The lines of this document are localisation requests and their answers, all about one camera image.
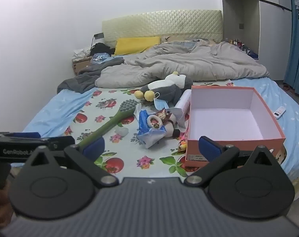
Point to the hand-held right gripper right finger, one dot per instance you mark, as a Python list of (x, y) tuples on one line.
[(210, 148)]

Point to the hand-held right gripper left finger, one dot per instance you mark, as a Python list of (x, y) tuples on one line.
[(94, 149)]

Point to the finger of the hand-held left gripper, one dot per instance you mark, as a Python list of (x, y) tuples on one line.
[(61, 143)]

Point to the orange cardboard shoe box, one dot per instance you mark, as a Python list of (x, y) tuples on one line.
[(228, 118)]

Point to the white paper tissue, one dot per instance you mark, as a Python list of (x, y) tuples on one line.
[(179, 116)]

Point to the blue tissue packet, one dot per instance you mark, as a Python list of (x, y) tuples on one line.
[(145, 134)]

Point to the clear plastic packet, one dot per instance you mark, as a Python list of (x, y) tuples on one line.
[(121, 131)]

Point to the light blue bed sheet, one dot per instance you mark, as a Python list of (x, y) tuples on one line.
[(45, 113)]

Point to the small brown white plush doll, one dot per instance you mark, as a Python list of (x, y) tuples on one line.
[(171, 126)]

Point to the blue face mask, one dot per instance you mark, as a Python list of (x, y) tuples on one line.
[(160, 102)]

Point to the dark grey blanket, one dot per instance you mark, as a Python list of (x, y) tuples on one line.
[(82, 79)]

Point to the grey white penguin plush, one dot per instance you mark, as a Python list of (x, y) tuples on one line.
[(164, 88)]

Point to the white remote control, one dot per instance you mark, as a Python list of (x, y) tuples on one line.
[(280, 112)]

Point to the grey quilt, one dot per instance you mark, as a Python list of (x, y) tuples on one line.
[(189, 61)]

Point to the blue white garment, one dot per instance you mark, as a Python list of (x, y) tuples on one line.
[(100, 58)]

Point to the white crumpled cloth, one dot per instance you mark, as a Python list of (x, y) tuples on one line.
[(81, 53)]

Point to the black clothing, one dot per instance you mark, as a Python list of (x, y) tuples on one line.
[(101, 48)]

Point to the row of cosmetic bottles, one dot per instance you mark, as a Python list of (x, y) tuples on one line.
[(240, 45)]

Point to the yellow pillow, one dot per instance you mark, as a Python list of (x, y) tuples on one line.
[(137, 45)]

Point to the white wardrobe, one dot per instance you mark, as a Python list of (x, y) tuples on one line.
[(270, 42)]

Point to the blue curtain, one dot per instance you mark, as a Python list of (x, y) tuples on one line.
[(296, 54)]

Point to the black wall socket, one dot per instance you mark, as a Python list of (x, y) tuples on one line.
[(99, 36)]

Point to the grey switch plate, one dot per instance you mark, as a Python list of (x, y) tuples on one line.
[(241, 26)]

